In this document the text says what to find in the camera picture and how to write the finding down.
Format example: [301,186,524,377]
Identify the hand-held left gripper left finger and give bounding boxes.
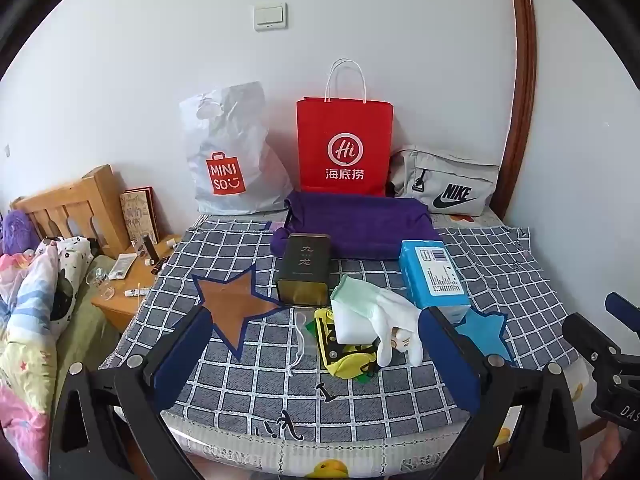
[50,305,216,480]

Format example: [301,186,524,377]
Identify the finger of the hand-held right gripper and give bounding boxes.
[561,312,622,363]
[604,291,640,332]

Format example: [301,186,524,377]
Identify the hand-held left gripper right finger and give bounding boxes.
[417,306,586,480]

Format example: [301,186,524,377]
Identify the white cloth glove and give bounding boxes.
[372,290,426,367]

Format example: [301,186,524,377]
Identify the white box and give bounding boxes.
[336,305,386,347]

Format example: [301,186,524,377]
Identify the yellow pouch with black straps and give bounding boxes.
[314,308,379,380]

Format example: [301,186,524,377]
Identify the light green tissue pack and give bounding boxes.
[330,274,387,322]

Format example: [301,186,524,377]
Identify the grey mesh drawstring pouch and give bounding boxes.
[286,309,321,377]

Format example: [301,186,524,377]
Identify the purple fleece storage tray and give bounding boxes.
[271,190,443,261]

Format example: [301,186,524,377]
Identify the wooden nightstand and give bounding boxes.
[90,235,183,333]

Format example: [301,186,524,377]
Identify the blue tissue box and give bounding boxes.
[399,240,472,325]

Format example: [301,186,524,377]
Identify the small black bottle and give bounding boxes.
[135,235,162,276]

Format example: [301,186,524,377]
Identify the white sachet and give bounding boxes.
[107,254,136,281]

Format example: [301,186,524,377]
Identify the clear glasses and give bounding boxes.
[84,267,117,302]

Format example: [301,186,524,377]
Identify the black and white spotted cloth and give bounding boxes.
[42,235,97,322]

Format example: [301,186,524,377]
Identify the dark green tin box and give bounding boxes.
[277,233,332,307]

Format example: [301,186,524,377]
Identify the brown patterned book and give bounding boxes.
[119,187,161,246]

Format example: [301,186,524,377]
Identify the colourful printed quilt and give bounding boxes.
[0,240,66,480]

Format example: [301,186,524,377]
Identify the grey waist bag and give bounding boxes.
[387,145,501,217]

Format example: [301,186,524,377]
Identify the wooden headboard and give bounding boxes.
[11,164,132,256]

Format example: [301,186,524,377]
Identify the white plastic shopping bag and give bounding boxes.
[179,81,293,216]

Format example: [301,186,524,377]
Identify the purple plush toy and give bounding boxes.
[0,210,38,256]

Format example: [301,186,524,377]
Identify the red paper bag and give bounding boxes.
[296,58,394,197]

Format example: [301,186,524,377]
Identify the brown wooden door frame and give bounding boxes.
[500,0,538,221]

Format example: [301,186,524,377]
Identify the white wall light switch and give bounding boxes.
[252,2,288,32]

